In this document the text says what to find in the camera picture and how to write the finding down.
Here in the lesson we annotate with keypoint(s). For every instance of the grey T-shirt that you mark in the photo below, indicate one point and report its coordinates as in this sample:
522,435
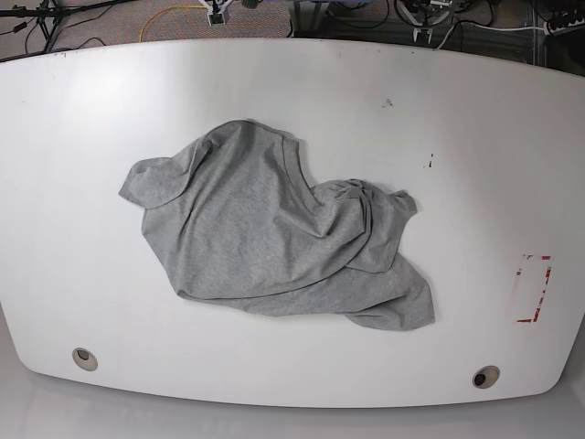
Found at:
233,222

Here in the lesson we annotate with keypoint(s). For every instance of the red tape rectangle marking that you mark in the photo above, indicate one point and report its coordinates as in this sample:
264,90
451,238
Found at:
530,286

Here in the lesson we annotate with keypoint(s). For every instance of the white power strip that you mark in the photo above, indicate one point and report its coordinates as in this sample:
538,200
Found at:
565,22

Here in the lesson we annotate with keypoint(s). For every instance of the black tripod stand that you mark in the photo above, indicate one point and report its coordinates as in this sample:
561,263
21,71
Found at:
48,16

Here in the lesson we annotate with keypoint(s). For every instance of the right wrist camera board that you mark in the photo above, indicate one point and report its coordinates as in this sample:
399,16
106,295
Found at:
216,19

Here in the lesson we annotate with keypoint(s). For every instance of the right table cable grommet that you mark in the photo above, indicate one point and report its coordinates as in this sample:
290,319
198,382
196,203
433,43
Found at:
486,377

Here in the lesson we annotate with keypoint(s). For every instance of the table cable grommet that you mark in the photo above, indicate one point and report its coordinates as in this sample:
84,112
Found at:
84,359
486,377

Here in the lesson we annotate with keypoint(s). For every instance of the left table cable grommet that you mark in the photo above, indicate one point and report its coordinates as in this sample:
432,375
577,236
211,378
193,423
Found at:
84,359

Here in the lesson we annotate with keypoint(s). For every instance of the grey metal frame post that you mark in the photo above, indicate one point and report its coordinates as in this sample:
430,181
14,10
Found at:
539,48

